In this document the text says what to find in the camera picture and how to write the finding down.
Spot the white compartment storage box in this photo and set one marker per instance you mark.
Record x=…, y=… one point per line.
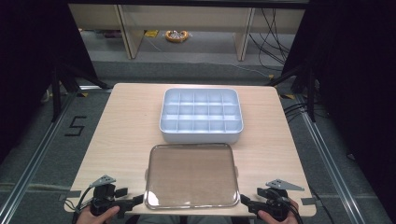
x=200, y=113

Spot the person's right hand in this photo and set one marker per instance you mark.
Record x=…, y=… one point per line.
x=280, y=219

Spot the yellow flat object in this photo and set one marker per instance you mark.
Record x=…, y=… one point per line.
x=151, y=33

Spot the clear plastic lid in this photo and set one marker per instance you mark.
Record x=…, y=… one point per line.
x=191, y=174

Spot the person's left hand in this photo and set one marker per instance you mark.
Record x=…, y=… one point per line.
x=93, y=217

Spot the beige wooden desk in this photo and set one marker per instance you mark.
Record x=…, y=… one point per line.
x=186, y=18

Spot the black curtain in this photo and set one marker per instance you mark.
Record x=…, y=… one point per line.
x=358, y=93
x=28, y=62

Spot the grey tape strip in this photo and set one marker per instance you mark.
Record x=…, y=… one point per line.
x=71, y=194
x=308, y=201

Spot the black metal stand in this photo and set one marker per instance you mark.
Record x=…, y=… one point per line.
x=59, y=93
x=308, y=90

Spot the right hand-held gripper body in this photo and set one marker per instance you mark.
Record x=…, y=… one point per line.
x=277, y=199

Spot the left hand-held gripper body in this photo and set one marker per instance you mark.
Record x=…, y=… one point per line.
x=102, y=194

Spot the aluminium floor rail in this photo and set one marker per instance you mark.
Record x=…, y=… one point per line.
x=34, y=158
x=330, y=161

